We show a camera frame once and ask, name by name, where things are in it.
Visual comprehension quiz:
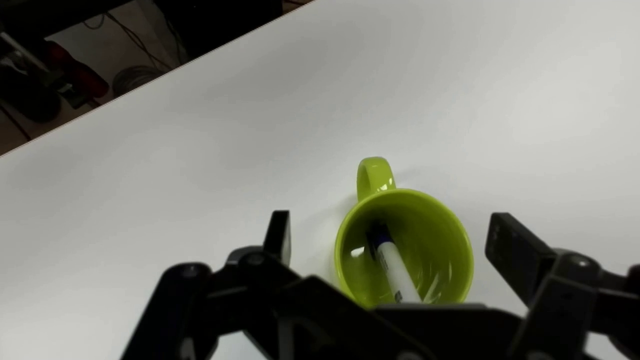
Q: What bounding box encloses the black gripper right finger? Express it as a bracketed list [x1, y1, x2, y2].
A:
[484, 212, 640, 360]

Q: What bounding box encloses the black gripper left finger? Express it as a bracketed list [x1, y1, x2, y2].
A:
[120, 211, 429, 360]

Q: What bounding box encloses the white marker with blue cap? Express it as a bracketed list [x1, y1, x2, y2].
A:
[369, 226, 420, 302]

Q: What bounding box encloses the green ceramic mug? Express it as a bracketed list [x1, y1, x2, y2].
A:
[335, 158, 475, 309]

